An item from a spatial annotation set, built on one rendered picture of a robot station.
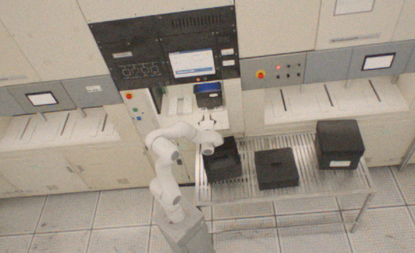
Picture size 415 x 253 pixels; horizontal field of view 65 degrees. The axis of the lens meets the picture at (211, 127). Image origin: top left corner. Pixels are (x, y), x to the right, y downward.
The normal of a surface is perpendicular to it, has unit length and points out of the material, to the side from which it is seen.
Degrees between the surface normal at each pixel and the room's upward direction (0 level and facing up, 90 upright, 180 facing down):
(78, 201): 0
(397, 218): 0
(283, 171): 0
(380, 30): 90
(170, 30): 90
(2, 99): 90
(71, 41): 90
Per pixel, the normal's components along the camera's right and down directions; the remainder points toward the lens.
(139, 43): 0.02, 0.76
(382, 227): -0.12, -0.64
